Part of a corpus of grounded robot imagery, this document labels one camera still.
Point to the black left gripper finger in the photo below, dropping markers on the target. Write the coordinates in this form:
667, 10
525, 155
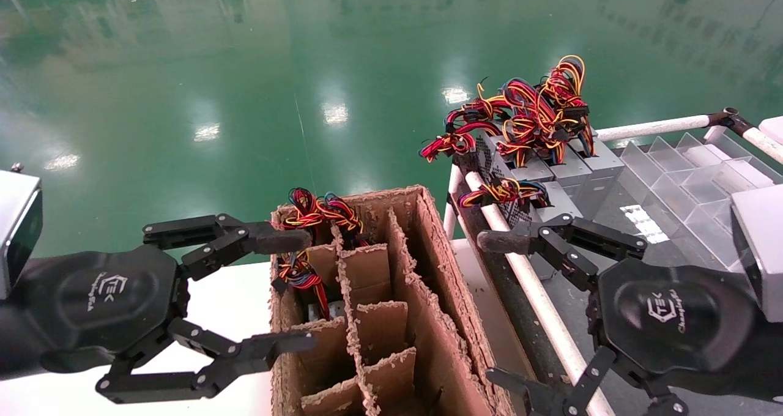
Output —
275, 240

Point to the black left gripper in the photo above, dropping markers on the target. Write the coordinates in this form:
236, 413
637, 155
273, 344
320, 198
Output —
104, 300

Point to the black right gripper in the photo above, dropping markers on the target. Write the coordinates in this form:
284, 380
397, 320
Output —
673, 324

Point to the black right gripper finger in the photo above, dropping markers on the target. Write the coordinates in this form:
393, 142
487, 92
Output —
508, 241

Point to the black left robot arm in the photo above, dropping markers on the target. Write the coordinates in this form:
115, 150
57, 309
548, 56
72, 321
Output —
9, 349

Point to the brown cardboard divider box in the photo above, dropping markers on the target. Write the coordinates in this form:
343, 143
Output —
440, 318

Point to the clear acrylic divider tray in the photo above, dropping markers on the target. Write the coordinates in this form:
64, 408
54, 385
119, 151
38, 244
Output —
685, 183

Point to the black pipe joint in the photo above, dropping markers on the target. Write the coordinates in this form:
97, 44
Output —
731, 119

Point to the white block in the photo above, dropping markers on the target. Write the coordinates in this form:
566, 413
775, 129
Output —
774, 128

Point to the long white pipe rail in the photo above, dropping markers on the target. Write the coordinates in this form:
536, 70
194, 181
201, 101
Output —
538, 293

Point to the short white pipe post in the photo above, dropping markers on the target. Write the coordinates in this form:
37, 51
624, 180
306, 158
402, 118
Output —
451, 214

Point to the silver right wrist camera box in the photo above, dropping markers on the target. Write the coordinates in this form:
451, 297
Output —
761, 245

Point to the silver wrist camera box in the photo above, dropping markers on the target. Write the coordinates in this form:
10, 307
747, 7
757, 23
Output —
761, 245
15, 220

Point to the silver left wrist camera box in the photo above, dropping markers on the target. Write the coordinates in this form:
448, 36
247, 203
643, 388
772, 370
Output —
15, 220

